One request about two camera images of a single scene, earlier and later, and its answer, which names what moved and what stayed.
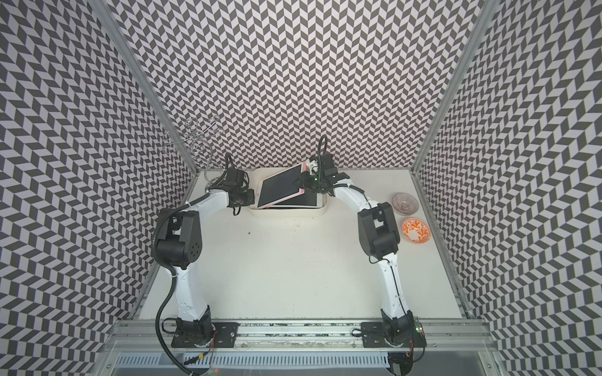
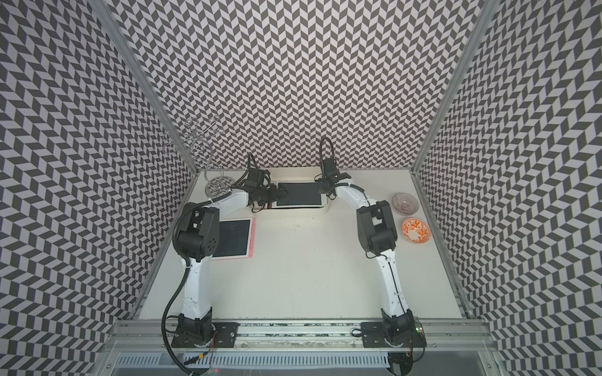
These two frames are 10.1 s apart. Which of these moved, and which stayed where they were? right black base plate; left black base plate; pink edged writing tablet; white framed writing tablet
Moved: pink edged writing tablet
Stayed: left black base plate; white framed writing tablet; right black base plate
